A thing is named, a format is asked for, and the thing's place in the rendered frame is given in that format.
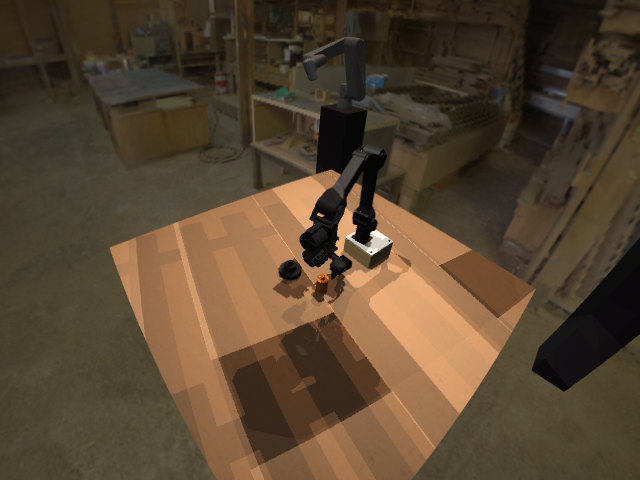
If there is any orange cylinder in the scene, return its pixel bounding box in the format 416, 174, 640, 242
316, 274, 329, 295

